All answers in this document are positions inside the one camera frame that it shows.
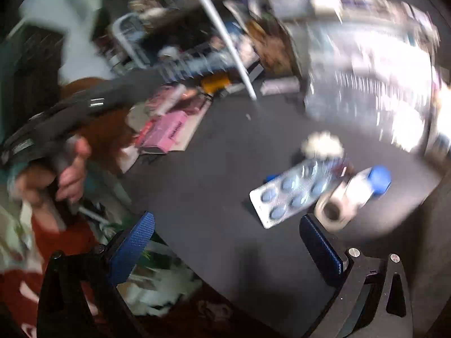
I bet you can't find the blue pill blister pack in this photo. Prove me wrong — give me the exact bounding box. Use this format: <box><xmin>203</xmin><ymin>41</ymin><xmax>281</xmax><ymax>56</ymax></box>
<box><xmin>249</xmin><ymin>158</ymin><xmax>350</xmax><ymax>229</ymax></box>

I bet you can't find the white fabric flower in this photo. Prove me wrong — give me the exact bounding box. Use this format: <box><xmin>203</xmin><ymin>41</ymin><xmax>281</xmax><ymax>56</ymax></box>
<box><xmin>300</xmin><ymin>131</ymin><xmax>345</xmax><ymax>160</ymax></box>

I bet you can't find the orange yellow case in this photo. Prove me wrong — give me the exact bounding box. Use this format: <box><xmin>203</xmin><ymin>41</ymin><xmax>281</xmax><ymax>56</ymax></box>
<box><xmin>200</xmin><ymin>72</ymin><xmax>231</xmax><ymax>94</ymax></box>

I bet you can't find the white bottle blue cap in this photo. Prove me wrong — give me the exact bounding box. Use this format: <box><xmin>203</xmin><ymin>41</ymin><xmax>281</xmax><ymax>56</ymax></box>
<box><xmin>344</xmin><ymin>165</ymin><xmax>391</xmax><ymax>208</ymax></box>

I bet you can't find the clear plastic bag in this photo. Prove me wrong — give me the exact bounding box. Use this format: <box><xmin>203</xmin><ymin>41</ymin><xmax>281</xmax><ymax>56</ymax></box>
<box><xmin>304</xmin><ymin>22</ymin><xmax>433</xmax><ymax>153</ymax></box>

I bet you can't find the white tape roll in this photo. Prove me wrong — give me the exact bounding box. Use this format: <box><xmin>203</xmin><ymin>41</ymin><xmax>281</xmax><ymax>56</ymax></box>
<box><xmin>313</xmin><ymin>185</ymin><xmax>360</xmax><ymax>233</ymax></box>

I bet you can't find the white metal shelf rack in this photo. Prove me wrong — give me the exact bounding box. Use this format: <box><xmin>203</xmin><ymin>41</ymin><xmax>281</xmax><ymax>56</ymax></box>
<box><xmin>102</xmin><ymin>0</ymin><xmax>258</xmax><ymax>99</ymax></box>

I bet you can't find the pink patterned pouch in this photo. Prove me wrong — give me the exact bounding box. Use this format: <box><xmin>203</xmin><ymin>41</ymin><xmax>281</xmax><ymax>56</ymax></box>
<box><xmin>134</xmin><ymin>111</ymin><xmax>188</xmax><ymax>155</ymax></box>

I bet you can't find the person's left hand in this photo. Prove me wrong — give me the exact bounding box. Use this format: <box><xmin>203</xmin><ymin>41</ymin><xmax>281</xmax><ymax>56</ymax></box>
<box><xmin>14</xmin><ymin>136</ymin><xmax>91</xmax><ymax>207</ymax></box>

